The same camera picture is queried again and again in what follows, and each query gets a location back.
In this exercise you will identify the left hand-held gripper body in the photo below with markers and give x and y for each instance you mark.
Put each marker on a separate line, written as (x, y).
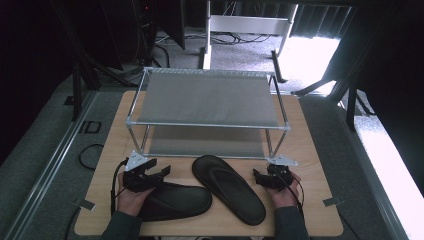
(135, 180)

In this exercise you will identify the grey two-tier shoe rack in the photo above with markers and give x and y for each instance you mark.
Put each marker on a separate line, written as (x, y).
(206, 100)

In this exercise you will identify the person's left hand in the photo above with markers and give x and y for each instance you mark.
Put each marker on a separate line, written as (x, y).
(128, 203)

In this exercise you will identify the dark curtain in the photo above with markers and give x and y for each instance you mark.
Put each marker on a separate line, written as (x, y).
(320, 20)

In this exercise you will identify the black flip-flop slipper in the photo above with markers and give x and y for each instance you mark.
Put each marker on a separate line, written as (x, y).
(180, 201)
(230, 188)

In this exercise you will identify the white desk frame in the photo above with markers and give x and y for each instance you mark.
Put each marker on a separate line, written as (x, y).
(248, 24)

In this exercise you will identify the black metal stand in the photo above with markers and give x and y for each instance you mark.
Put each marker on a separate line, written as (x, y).
(77, 96)
(350, 103)

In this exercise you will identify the grey tape strip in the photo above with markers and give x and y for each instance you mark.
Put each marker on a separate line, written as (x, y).
(85, 204)
(332, 201)

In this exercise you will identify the aluminium floor rail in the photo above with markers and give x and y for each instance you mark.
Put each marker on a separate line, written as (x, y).
(50, 166)

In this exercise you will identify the black equipment box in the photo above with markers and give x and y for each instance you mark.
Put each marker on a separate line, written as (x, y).
(166, 20)

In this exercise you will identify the person's right hand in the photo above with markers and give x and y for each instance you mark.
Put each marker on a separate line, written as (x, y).
(286, 198)

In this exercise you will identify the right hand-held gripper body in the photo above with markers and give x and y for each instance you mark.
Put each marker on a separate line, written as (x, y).
(278, 178)

